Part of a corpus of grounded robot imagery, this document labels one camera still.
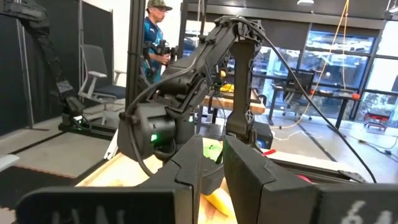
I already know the yellow banana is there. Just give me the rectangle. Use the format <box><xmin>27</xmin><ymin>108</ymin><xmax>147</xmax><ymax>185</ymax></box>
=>
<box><xmin>201</xmin><ymin>186</ymin><xmax>234</xmax><ymax>218</ymax></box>

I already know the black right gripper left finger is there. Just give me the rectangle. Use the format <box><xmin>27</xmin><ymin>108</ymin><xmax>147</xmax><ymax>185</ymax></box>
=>
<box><xmin>14</xmin><ymin>133</ymin><xmax>205</xmax><ymax>224</ymax></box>

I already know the white office chair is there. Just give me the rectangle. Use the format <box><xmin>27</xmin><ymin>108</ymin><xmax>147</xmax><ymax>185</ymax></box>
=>
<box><xmin>77</xmin><ymin>43</ymin><xmax>127</xmax><ymax>125</ymax></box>

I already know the black desk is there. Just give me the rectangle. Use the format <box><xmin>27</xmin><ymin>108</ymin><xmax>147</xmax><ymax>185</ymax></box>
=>
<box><xmin>269</xmin><ymin>83</ymin><xmax>361</xmax><ymax>130</ymax></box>

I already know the black frame post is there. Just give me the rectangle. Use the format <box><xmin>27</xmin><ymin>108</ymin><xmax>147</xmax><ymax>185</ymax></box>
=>
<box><xmin>125</xmin><ymin>0</ymin><xmax>147</xmax><ymax>108</ymax></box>

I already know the person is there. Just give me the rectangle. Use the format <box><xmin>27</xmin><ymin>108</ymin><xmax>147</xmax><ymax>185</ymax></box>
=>
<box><xmin>141</xmin><ymin>0</ymin><xmax>175</xmax><ymax>85</ymax></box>

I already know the black hand-held gripper device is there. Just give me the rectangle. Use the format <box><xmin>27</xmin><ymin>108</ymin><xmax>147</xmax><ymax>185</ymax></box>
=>
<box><xmin>142</xmin><ymin>39</ymin><xmax>178</xmax><ymax>68</ymax></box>

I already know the black left camera cable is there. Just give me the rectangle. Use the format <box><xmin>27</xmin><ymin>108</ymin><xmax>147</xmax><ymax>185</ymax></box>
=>
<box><xmin>123</xmin><ymin>74</ymin><xmax>175</xmax><ymax>178</ymax></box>

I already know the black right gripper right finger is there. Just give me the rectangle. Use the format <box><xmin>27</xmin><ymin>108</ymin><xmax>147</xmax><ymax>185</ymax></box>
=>
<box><xmin>222</xmin><ymin>134</ymin><xmax>398</xmax><ymax>224</ymax></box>

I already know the black control box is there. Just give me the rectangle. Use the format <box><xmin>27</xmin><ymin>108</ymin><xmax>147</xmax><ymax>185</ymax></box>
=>
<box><xmin>253</xmin><ymin>121</ymin><xmax>274</xmax><ymax>150</ymax></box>

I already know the wooden background table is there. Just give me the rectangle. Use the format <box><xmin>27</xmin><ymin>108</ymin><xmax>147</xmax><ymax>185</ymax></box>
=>
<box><xmin>200</xmin><ymin>90</ymin><xmax>267</xmax><ymax>125</ymax></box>

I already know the green pear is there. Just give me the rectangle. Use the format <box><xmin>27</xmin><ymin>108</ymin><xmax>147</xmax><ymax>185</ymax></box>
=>
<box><xmin>202</xmin><ymin>138</ymin><xmax>224</xmax><ymax>164</ymax></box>

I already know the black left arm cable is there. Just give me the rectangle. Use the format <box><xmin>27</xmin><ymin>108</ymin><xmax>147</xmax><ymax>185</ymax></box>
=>
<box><xmin>257</xmin><ymin>24</ymin><xmax>378</xmax><ymax>184</ymax></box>

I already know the red cart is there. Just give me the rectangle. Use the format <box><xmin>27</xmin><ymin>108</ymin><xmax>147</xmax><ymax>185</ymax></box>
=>
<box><xmin>363</xmin><ymin>111</ymin><xmax>390</xmax><ymax>132</ymax></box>

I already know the black office chair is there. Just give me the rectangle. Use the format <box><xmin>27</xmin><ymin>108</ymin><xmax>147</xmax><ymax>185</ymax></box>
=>
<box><xmin>282</xmin><ymin>68</ymin><xmax>315</xmax><ymax>121</ymax></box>

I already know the orange hanging cord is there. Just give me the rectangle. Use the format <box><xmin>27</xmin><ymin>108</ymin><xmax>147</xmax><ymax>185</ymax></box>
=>
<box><xmin>278</xmin><ymin>0</ymin><xmax>351</xmax><ymax>131</ymax></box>

